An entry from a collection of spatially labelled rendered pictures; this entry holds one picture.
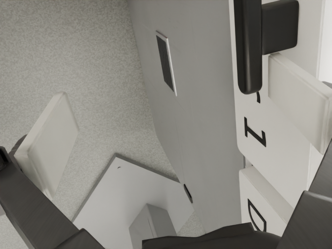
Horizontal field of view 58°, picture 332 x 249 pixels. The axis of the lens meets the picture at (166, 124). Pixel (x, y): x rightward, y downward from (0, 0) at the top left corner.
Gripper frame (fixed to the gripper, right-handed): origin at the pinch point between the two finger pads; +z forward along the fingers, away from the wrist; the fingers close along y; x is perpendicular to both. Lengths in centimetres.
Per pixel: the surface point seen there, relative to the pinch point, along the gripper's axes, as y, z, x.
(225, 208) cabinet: 5.9, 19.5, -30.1
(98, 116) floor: -28, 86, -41
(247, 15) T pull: 4.8, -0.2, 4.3
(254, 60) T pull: 5.2, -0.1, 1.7
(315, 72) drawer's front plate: 8.5, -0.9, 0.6
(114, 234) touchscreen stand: -35, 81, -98
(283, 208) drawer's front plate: 8.5, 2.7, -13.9
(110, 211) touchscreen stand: -34, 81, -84
